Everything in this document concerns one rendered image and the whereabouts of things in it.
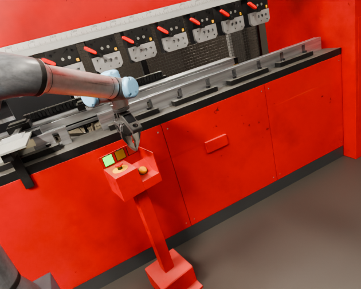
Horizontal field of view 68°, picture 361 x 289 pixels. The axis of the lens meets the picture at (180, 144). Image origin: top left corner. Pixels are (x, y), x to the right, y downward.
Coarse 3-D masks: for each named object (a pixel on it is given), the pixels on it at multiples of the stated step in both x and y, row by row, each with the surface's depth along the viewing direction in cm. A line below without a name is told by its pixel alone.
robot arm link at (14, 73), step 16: (0, 64) 60; (16, 64) 61; (32, 64) 64; (0, 80) 60; (16, 80) 62; (32, 80) 64; (48, 80) 67; (64, 80) 72; (80, 80) 76; (96, 80) 81; (112, 80) 87; (128, 80) 91; (0, 96) 63; (16, 96) 65; (96, 96) 85; (112, 96) 90; (128, 96) 92
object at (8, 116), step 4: (4, 104) 130; (8, 104) 132; (4, 108) 130; (8, 108) 131; (0, 112) 130; (4, 112) 131; (8, 112) 131; (12, 112) 133; (0, 116) 130; (4, 116) 131; (8, 116) 132; (12, 116) 133; (0, 120) 132; (4, 120) 132; (8, 120) 133
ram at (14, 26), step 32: (0, 0) 117; (32, 0) 121; (64, 0) 126; (96, 0) 131; (128, 0) 137; (160, 0) 143; (224, 0) 157; (0, 32) 120; (32, 32) 124; (96, 32) 135
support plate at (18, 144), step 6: (30, 132) 135; (24, 138) 126; (0, 144) 127; (6, 144) 124; (12, 144) 121; (18, 144) 117; (24, 144) 115; (0, 150) 117; (6, 150) 114; (12, 150) 112; (0, 156) 111
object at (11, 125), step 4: (20, 120) 156; (24, 120) 153; (28, 120) 156; (12, 124) 151; (16, 124) 152; (20, 124) 152; (24, 124) 153; (28, 124) 153; (32, 124) 162; (8, 128) 150; (12, 128) 151; (16, 128) 151; (20, 128) 150; (24, 128) 153; (28, 128) 154; (8, 132) 150; (12, 132) 151; (16, 132) 142
